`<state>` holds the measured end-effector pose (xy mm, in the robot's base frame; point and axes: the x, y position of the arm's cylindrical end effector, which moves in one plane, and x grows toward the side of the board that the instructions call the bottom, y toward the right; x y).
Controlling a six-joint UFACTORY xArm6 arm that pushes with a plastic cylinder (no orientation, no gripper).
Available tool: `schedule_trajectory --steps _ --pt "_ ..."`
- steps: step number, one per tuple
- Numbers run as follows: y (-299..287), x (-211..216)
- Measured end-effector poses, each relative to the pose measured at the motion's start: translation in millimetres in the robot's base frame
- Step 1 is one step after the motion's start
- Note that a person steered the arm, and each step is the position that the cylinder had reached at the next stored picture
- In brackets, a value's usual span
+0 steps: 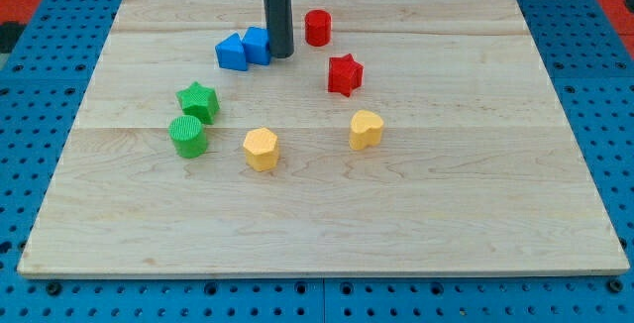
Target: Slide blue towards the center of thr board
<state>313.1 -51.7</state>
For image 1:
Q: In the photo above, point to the light wooden board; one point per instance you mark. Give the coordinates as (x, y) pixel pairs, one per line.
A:
(477, 172)

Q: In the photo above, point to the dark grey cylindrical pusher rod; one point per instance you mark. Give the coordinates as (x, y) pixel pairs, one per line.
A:
(278, 17)

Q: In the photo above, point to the red cylinder block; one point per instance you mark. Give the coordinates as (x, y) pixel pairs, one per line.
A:
(317, 25)

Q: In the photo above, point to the yellow hexagon block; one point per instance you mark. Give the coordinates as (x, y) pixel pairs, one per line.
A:
(261, 149)

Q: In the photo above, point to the red star block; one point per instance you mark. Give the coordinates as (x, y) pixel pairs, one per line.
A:
(344, 74)

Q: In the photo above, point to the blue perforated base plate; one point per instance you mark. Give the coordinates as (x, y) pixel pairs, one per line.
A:
(42, 84)

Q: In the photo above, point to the green star block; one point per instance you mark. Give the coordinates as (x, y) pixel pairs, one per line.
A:
(199, 101)

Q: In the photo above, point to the blue triangle block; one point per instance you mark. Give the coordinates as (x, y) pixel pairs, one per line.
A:
(231, 54)

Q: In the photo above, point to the blue cube block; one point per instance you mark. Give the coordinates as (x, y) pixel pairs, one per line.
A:
(256, 45)

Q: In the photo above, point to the green cylinder block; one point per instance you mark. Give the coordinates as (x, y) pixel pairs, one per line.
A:
(188, 136)

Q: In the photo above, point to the yellow heart block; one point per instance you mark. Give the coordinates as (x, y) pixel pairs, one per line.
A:
(365, 130)

